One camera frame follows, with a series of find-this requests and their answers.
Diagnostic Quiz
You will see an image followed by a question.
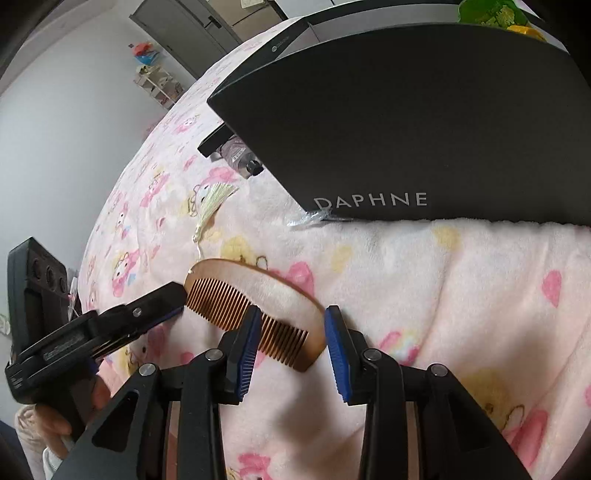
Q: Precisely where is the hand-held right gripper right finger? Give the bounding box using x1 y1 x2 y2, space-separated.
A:
324 305 532 480

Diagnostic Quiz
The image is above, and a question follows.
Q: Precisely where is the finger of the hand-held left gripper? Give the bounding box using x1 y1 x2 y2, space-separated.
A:
90 282 188 356
95 307 184 358

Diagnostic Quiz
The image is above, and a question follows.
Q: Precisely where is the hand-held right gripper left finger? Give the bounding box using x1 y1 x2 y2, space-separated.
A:
51 305 262 480

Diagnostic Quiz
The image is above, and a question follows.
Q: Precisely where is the brown wooden comb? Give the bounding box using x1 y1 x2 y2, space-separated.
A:
184 259 328 372

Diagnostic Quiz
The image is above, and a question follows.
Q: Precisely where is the pale green tassel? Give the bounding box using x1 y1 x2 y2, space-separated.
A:
193 182 240 243

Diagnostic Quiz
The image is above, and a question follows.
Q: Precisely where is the black cardboard box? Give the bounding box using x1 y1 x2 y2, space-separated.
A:
207 0 591 227

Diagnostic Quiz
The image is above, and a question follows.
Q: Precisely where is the person's left forearm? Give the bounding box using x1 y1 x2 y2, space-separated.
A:
13 406 70 480

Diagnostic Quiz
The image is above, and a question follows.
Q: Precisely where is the person's left hand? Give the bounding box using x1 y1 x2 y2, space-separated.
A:
34 367 112 446

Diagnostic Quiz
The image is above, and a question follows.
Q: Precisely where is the pink printed blanket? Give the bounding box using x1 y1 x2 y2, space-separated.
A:
76 16 591 480

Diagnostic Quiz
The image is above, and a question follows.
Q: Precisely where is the clear plastic wrapper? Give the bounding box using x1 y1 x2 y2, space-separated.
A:
286 207 334 229

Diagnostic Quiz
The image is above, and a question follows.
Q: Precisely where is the white shelf rack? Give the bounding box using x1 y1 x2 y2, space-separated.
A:
135 65 185 109

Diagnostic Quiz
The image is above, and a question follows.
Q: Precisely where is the grey room door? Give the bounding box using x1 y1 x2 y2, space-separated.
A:
129 0 241 79

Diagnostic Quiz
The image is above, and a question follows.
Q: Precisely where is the beige cabinet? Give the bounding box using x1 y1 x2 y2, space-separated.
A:
231 0 296 33

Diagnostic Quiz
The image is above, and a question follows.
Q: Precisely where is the yellow wrapped snack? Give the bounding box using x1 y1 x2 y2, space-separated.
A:
505 24 548 42

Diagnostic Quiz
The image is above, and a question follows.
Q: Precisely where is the green snack packet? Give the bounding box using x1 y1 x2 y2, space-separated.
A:
457 0 529 28

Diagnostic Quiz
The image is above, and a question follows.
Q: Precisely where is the red blue wall toy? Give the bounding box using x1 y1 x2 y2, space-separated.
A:
131 42 160 68

